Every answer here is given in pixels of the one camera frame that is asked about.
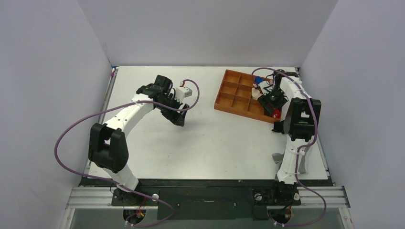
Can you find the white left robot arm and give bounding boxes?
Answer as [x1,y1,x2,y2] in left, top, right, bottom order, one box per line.
[88,75,192,205]

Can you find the wooden compartment tray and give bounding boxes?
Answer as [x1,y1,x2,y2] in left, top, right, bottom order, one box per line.
[214,69,280,123]

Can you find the black underwear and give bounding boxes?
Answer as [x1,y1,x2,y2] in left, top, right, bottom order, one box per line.
[272,120,285,134]

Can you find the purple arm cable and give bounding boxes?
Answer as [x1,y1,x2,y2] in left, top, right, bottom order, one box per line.
[251,67,327,227]
[54,79,200,228]

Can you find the grey underwear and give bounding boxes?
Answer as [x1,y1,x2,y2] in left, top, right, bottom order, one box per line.
[272,147,311,174]

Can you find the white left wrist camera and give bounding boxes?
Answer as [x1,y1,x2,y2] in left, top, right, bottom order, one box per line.
[175,86,192,102]

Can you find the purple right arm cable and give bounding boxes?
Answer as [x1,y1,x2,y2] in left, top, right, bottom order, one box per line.
[251,67,327,227]

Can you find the blue rolled underwear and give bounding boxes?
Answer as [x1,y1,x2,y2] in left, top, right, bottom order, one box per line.
[255,76,263,83]

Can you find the cream rolled underwear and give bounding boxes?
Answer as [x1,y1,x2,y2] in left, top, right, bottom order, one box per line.
[251,88,263,100]

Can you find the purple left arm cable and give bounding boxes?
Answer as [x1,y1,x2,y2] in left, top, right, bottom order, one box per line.
[54,79,200,228]

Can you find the red underwear white trim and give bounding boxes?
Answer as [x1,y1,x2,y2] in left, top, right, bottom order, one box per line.
[271,109,282,120]

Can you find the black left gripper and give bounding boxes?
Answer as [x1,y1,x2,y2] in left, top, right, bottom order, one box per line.
[157,94,189,126]

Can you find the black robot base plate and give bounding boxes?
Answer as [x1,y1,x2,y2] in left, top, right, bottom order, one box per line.
[80,177,330,224]

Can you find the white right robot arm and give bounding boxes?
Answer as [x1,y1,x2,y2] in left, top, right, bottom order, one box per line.
[254,70,321,185]

